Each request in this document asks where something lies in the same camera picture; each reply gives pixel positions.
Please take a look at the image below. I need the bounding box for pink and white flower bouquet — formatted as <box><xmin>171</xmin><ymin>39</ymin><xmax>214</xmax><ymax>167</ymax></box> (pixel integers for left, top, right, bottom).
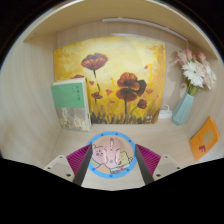
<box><xmin>173</xmin><ymin>48</ymin><xmax>218</xmax><ymax>97</ymax></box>

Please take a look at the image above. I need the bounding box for teal faceted vase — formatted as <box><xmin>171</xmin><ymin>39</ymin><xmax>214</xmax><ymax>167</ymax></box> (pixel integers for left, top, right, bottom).
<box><xmin>171</xmin><ymin>92</ymin><xmax>195</xmax><ymax>127</ymax></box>

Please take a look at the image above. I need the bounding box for white power strip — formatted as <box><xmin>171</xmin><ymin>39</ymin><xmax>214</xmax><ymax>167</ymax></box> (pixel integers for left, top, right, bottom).
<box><xmin>157</xmin><ymin>108</ymin><xmax>174</xmax><ymax>120</ymax></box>

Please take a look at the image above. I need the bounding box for pink computer mouse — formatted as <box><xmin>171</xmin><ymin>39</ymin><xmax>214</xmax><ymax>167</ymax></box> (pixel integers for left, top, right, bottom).
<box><xmin>101</xmin><ymin>136</ymin><xmax>124</xmax><ymax>170</ymax></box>

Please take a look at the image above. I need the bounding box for green cover book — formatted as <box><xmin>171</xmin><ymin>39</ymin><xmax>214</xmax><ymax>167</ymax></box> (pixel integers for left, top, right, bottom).
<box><xmin>50</xmin><ymin>77</ymin><xmax>93</xmax><ymax>133</ymax></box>

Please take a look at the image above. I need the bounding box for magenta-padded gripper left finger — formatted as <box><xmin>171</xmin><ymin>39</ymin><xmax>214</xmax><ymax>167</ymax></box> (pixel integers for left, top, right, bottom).
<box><xmin>43</xmin><ymin>143</ymin><xmax>94</xmax><ymax>187</ymax></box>

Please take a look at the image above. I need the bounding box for white power cable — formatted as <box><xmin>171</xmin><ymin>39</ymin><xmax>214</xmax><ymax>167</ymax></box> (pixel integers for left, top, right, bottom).
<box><xmin>160</xmin><ymin>103</ymin><xmax>173</xmax><ymax>113</ymax></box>

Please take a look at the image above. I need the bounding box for round cartoon print mouse pad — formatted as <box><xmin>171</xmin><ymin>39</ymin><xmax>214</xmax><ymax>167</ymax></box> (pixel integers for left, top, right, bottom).
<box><xmin>86</xmin><ymin>131</ymin><xmax>138</xmax><ymax>179</ymax></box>

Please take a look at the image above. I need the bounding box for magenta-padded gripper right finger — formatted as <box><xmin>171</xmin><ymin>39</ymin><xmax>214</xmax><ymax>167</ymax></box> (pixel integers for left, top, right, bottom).
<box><xmin>134</xmin><ymin>143</ymin><xmax>183</xmax><ymax>185</ymax></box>

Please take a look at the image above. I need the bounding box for poppy flower canvas painting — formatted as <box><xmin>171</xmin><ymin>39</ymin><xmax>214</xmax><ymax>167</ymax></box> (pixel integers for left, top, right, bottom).
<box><xmin>53</xmin><ymin>35</ymin><xmax>167</xmax><ymax>125</ymax></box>

